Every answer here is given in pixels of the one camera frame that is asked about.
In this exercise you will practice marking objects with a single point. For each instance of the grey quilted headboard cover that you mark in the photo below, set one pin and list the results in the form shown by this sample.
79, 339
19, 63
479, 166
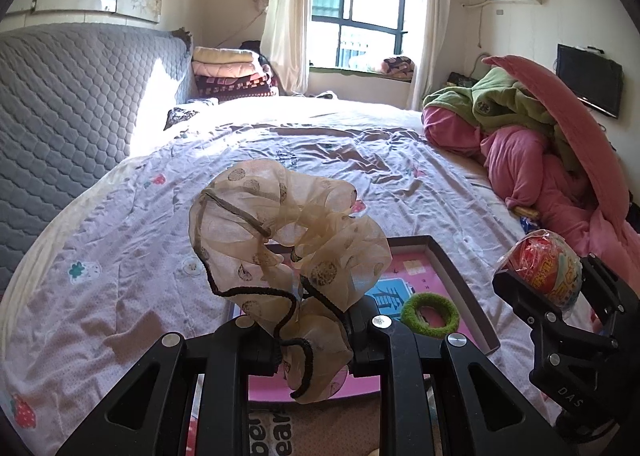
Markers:
60, 111

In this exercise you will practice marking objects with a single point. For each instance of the small yellow snack packet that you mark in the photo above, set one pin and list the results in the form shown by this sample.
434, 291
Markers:
527, 212

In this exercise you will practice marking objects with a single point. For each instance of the black bag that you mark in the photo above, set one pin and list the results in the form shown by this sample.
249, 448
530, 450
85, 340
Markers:
250, 47

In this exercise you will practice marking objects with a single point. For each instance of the pink duvet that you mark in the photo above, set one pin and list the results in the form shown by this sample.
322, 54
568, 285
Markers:
520, 156

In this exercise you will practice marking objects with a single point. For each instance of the cream folded blanket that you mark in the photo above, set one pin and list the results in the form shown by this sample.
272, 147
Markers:
225, 55

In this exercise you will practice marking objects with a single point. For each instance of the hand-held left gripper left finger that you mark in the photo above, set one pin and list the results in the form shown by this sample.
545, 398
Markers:
225, 361

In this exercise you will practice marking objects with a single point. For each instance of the pink folded blanket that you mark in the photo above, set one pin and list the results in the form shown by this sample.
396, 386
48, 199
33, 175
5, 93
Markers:
225, 69

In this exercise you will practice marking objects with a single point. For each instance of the black flat television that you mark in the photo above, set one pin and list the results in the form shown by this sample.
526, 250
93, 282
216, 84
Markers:
590, 79

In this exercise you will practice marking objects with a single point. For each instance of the maroon patterned folded blanket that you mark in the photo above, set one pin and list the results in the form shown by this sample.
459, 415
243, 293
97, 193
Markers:
235, 85

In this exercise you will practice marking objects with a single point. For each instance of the cream curtain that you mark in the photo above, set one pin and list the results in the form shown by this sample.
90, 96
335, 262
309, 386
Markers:
287, 16

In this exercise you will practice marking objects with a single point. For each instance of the patterned rolled blanket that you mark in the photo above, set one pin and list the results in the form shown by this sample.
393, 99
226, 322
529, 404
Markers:
397, 67

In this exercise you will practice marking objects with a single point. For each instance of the long pink pillow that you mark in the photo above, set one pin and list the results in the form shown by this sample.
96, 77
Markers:
565, 106

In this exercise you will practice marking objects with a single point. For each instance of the red toy egg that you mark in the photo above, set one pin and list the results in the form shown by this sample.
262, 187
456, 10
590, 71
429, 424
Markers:
540, 266

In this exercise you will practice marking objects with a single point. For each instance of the beige organza scrunchie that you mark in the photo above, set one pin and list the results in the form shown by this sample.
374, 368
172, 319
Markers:
310, 236

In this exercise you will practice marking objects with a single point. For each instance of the dark floral cloth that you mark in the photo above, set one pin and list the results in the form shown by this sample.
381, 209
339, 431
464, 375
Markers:
181, 117

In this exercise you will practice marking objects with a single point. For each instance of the green fleece blanket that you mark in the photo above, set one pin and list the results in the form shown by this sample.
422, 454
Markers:
500, 96

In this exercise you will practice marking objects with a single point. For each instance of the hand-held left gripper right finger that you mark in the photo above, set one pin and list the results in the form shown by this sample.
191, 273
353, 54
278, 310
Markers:
400, 361

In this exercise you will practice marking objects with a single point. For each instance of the small blue snack packet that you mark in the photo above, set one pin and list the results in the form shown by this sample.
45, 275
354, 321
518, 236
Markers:
528, 224

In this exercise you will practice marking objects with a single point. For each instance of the grey shallow cardboard box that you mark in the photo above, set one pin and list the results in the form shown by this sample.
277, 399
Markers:
465, 296

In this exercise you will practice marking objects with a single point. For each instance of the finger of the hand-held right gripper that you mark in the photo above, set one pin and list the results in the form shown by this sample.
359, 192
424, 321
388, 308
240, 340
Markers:
617, 296
525, 298

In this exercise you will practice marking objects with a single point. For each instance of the pink printed board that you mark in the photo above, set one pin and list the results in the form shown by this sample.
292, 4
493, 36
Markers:
400, 276

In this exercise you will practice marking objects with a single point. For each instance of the strawberry printed bed sheet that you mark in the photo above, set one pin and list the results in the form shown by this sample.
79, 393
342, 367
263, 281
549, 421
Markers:
125, 261

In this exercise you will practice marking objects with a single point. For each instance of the white sheer curtain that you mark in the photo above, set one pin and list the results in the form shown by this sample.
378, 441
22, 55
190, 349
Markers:
432, 31

